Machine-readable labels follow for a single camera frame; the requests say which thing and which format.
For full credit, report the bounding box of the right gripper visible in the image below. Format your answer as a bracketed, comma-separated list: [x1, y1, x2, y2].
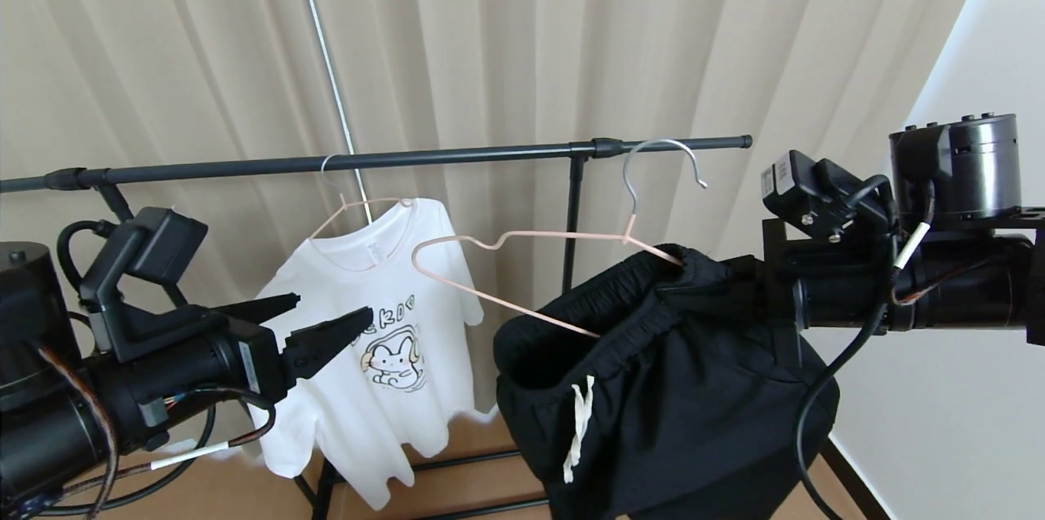
[763, 218, 891, 366]

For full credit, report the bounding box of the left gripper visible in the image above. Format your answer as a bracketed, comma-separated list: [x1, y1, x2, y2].
[98, 293, 374, 447]

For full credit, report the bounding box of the white garment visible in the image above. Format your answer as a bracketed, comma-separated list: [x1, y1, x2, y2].
[249, 198, 484, 511]

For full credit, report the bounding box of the pink clothes hanger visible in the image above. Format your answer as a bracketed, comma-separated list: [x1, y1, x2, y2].
[309, 154, 413, 242]
[411, 138, 709, 339]

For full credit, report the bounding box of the black garment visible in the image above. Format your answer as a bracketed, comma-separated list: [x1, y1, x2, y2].
[494, 242, 842, 520]

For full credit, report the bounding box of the black clothes rack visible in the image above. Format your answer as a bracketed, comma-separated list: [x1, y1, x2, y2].
[0, 135, 753, 520]

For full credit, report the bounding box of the beige curtain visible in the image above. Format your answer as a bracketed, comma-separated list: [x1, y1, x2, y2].
[0, 0, 997, 464]

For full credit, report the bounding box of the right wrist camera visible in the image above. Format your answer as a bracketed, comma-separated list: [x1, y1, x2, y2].
[761, 149, 899, 243]

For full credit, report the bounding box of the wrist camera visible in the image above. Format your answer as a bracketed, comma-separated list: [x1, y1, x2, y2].
[78, 207, 209, 362]
[761, 149, 899, 243]

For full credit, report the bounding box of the black cable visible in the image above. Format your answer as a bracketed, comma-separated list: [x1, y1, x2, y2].
[56, 218, 119, 292]
[796, 176, 899, 520]

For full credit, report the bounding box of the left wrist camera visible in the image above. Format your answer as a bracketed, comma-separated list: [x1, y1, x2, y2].
[78, 207, 209, 362]

